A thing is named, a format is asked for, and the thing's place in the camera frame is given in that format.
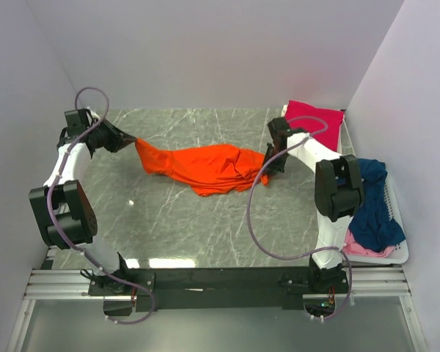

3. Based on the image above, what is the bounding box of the orange t-shirt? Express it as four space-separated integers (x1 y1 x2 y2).
135 139 264 197

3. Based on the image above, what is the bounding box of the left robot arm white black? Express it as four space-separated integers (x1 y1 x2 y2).
29 109 136 295

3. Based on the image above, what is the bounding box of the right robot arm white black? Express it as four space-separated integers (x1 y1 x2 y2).
263 117 364 293

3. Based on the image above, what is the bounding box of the folded magenta t-shirt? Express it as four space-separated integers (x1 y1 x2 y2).
284 100 345 152

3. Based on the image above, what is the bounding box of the navy blue t-shirt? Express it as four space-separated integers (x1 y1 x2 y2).
349 158 397 252

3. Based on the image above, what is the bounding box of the light pink t-shirt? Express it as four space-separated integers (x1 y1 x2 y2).
342 229 395 258

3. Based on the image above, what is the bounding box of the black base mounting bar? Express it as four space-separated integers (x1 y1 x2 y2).
87 267 351 316

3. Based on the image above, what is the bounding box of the white plastic laundry basket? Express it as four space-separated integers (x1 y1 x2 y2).
343 175 409 266

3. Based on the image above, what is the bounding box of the aluminium frame rail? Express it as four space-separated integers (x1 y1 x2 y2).
23 267 411 301

